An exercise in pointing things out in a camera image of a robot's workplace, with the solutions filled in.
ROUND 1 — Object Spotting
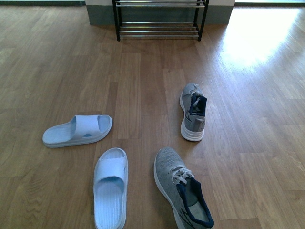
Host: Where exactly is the light blue slide sandal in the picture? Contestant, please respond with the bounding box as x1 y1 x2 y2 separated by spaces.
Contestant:
42 115 112 148
93 148 128 229

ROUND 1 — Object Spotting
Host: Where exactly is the grey sneaker navy lining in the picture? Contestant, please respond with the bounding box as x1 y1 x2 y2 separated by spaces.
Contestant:
154 147 214 229

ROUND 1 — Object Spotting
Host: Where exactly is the black metal shoe rack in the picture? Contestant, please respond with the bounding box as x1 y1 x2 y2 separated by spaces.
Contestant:
112 0 209 41

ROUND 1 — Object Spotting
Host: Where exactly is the grey sneaker with heel tab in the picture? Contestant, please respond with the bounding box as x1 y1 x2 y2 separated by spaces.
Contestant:
179 83 207 142

